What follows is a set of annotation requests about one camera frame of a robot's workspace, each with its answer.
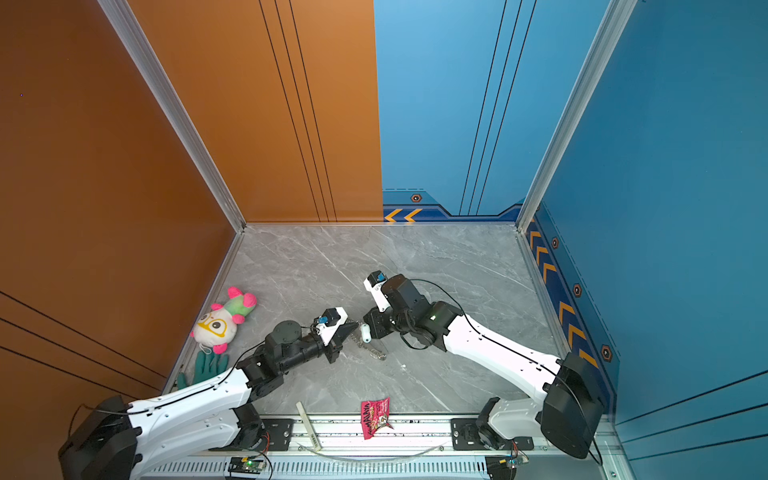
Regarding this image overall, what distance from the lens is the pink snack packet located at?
0.75 meters

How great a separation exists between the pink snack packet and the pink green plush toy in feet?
1.45

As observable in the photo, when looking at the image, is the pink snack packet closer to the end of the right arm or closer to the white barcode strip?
the white barcode strip

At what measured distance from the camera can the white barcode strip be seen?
74 centimetres

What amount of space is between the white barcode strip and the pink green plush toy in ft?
0.95

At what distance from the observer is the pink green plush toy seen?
0.86 metres

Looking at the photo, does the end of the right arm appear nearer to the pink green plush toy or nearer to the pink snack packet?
the pink snack packet

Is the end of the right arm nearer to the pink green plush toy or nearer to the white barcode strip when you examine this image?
the white barcode strip
